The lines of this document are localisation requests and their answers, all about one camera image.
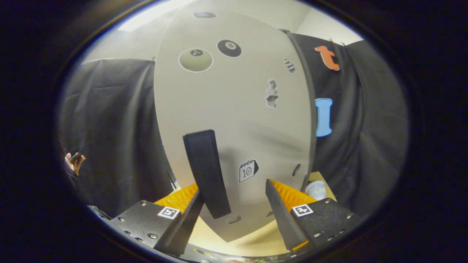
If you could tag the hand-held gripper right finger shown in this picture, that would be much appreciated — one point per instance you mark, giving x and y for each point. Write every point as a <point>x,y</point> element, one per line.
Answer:
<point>283,219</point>

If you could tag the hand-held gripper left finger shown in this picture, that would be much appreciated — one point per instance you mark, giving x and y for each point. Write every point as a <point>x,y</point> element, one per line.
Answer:
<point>186,226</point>

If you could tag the light grey cabinet door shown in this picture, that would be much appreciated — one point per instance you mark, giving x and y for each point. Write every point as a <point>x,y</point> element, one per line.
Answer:
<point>237,117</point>

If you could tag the white and blue round item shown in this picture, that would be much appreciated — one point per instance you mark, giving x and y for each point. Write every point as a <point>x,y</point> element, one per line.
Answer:
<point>316,190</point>

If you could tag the grey cabinet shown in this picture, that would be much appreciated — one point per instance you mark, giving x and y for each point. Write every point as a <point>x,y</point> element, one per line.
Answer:
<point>310,109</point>

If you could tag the black backdrop cloth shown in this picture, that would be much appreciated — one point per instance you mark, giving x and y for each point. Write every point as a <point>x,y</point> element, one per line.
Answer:
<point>109,128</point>

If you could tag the small dark hand-held device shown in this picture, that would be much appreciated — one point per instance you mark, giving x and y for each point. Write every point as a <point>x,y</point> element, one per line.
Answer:
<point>75,157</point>

